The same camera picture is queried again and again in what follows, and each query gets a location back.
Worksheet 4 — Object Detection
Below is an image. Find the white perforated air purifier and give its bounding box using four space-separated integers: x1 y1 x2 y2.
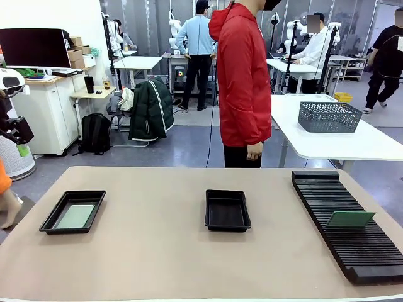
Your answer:
0 131 36 182

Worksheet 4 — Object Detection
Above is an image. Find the green perforated circuit board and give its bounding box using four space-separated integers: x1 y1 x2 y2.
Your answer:
324 211 377 230
52 204 96 230

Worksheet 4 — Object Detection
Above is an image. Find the large white table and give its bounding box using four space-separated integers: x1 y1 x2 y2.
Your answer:
270 93 403 173

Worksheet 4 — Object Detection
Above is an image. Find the dark grey floor mat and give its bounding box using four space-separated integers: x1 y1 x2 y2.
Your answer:
0 195 36 245

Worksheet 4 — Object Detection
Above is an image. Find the person's right hand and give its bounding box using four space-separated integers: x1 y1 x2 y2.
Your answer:
247 142 264 162

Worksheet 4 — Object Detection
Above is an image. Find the black computer monitor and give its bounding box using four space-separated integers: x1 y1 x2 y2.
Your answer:
0 28 72 69

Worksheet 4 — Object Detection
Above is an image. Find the black slotted board rack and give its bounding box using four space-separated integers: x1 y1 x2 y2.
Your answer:
291 170 403 286

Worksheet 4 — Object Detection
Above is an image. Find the grey chair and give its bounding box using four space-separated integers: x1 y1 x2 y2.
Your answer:
106 94 150 148

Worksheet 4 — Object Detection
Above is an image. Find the orange cloth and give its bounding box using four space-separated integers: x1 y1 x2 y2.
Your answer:
0 159 13 194

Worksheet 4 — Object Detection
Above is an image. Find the black backpack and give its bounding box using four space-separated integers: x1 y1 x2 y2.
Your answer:
72 113 113 157

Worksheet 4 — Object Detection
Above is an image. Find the black ESD tray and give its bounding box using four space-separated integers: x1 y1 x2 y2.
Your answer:
38 189 107 235
204 189 253 233

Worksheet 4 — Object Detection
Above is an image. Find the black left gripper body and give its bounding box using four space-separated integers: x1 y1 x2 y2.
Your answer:
0 89 13 135

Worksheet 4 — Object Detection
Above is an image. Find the beige mannequin foot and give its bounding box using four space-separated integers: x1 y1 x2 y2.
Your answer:
0 188 23 230

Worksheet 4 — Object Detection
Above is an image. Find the grey door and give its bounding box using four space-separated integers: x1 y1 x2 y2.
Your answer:
368 1 399 51

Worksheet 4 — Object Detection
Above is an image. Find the green cloth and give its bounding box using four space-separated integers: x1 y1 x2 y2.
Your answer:
14 67 45 78

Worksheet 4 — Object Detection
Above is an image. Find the red-sleeved right forearm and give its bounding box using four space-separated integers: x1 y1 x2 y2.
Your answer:
245 94 272 147

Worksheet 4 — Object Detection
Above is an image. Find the person in red jacket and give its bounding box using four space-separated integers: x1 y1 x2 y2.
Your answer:
208 0 284 169

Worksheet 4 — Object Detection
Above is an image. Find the grey workbench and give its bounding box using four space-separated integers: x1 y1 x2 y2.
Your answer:
162 52 218 95

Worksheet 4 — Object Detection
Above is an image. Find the grey plastic mesh basket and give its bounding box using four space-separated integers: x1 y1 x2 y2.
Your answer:
297 101 364 134

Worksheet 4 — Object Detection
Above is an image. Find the small wood-top desk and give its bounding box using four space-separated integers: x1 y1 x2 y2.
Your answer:
69 85 118 125

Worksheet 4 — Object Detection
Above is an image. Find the black keyboard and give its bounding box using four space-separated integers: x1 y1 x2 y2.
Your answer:
52 69 84 78

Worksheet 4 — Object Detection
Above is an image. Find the person in black clothes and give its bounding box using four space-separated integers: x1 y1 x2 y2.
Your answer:
365 8 403 115

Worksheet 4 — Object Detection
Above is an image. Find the low storage shelf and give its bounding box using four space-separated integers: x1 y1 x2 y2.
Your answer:
329 55 368 82

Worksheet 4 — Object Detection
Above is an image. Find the person in white and grey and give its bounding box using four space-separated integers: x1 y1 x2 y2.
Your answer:
108 18 138 53

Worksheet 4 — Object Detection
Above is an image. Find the white cloth bag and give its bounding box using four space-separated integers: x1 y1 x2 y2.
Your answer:
118 87 135 113

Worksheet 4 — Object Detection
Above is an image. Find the dark green puffer jacket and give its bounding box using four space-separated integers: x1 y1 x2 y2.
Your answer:
128 76 175 142

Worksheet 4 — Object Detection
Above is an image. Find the person in light blue shirt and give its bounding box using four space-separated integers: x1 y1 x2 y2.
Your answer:
174 0 218 111

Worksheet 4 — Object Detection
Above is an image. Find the black computer tower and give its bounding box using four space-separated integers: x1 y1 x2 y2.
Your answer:
174 65 187 92

